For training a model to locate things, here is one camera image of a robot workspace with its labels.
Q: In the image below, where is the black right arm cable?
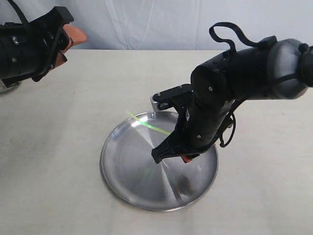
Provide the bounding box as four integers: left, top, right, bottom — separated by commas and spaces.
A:
209, 22, 277, 148

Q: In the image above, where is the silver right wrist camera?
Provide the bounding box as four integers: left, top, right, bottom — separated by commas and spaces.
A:
150, 84, 193, 113

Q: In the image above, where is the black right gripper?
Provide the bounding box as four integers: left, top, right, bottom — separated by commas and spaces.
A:
151, 95, 236, 164

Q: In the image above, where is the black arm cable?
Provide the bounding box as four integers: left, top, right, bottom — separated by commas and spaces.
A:
6, 0, 30, 25
209, 22, 277, 148

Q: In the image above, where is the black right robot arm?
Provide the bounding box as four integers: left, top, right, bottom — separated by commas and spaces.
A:
152, 39, 313, 163

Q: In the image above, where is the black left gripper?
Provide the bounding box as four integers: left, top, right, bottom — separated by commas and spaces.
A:
12, 6, 88, 82

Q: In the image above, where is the embossed steel bowl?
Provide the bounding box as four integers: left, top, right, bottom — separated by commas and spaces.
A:
0, 80, 21, 94

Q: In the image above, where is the round stainless steel plate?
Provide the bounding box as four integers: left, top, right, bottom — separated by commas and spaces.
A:
100, 111, 218, 212

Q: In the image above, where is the thin green plastic stick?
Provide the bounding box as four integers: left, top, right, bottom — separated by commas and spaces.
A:
126, 111, 171, 135

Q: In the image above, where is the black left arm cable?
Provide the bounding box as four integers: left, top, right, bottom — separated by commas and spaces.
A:
6, 0, 30, 25

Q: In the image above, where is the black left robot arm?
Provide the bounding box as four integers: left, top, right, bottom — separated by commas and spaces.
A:
0, 6, 87, 88

